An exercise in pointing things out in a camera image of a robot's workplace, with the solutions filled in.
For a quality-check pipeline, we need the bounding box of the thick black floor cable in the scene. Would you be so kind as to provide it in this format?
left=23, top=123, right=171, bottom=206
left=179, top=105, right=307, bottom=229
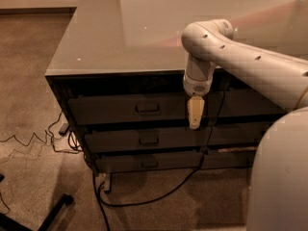
left=91, top=157, right=206, bottom=231

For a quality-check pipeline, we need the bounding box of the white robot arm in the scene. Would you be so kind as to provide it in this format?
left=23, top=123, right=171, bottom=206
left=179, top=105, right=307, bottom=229
left=181, top=19, right=308, bottom=231

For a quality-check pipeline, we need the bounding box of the dark drawer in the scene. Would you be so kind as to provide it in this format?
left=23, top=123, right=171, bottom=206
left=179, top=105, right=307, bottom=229
left=95, top=150, right=203, bottom=173
left=67, top=90, right=225, bottom=126
left=209, top=122, right=270, bottom=145
left=201, top=147, right=256, bottom=169
left=219, top=90, right=285, bottom=117
left=85, top=127, right=211, bottom=153

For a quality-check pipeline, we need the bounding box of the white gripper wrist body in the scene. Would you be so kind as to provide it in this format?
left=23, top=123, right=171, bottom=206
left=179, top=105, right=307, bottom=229
left=183, top=54, right=216, bottom=96

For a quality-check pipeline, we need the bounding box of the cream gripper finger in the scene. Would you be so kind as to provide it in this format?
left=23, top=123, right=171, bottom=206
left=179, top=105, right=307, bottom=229
left=188, top=96, right=205, bottom=130

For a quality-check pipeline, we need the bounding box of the grey cabinet with glossy top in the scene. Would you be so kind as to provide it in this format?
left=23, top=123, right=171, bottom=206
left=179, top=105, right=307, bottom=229
left=44, top=0, right=308, bottom=194

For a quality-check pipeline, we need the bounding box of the thin tangled black wire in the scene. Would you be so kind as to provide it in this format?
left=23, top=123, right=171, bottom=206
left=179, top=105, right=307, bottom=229
left=0, top=112, right=83, bottom=155

